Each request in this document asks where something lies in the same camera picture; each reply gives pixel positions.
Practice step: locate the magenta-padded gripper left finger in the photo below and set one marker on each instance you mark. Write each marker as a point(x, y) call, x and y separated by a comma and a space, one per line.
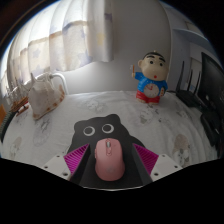
point(77, 159)

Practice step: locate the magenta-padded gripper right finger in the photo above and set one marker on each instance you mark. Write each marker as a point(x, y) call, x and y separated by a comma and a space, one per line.
point(146, 159)

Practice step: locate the pink computer mouse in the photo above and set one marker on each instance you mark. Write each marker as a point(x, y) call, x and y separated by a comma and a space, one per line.
point(110, 161)

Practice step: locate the black bear-shaped mouse pad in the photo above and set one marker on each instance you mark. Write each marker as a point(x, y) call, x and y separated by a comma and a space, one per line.
point(123, 133)

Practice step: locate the white printed tablecloth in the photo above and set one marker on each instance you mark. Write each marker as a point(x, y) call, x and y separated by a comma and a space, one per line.
point(160, 123)

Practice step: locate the large white conch shell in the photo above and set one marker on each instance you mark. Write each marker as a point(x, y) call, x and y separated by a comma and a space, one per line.
point(45, 98)

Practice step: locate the black router with antennas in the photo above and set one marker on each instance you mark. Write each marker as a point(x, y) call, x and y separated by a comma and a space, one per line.
point(190, 95)

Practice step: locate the black computer keyboard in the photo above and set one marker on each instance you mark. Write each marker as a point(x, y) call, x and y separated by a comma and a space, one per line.
point(6, 125)

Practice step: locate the cartoon boy figurine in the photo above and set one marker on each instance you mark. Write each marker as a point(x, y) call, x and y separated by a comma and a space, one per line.
point(151, 80)

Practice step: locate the white star-print curtain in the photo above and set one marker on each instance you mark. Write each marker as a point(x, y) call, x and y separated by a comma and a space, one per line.
point(60, 40)

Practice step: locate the white wall shelf unit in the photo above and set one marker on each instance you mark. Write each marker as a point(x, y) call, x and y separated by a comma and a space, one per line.
point(191, 33)

